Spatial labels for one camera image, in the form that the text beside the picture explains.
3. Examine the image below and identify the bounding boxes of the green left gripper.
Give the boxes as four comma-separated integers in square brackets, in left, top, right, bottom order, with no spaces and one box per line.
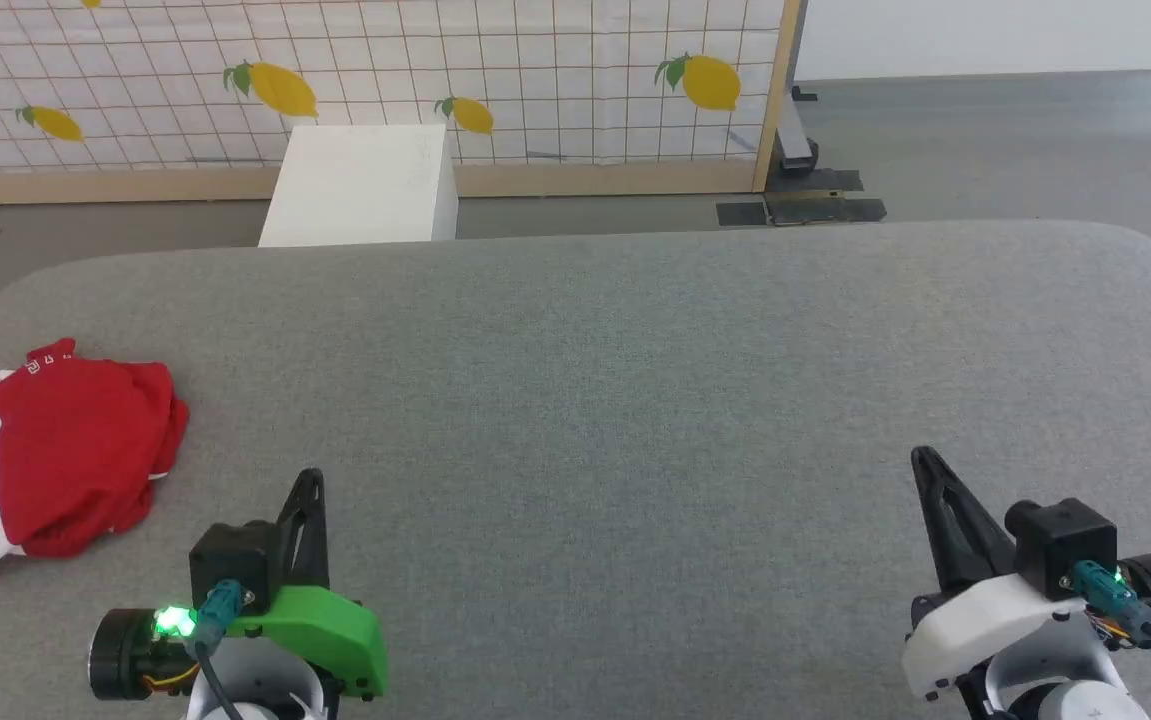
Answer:
[88,467,389,703]

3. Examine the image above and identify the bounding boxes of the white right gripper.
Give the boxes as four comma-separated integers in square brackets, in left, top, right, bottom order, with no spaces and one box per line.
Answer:
[899,446,1151,703]

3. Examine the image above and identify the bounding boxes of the red white basketball shorts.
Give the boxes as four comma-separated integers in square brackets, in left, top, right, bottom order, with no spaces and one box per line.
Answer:
[0,338,190,574]

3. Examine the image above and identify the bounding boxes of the black floor plate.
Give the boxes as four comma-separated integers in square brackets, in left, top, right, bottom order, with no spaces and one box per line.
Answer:
[764,169,865,195]

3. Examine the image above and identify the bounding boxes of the black metal screen foot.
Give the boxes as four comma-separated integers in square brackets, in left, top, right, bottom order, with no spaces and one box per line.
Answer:
[770,84,822,177]

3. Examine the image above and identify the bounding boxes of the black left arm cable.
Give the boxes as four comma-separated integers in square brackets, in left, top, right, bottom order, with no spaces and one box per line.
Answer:
[192,579,248,720]

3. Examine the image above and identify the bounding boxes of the white box pedestal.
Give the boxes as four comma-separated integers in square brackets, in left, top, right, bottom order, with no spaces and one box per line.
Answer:
[257,124,460,248]

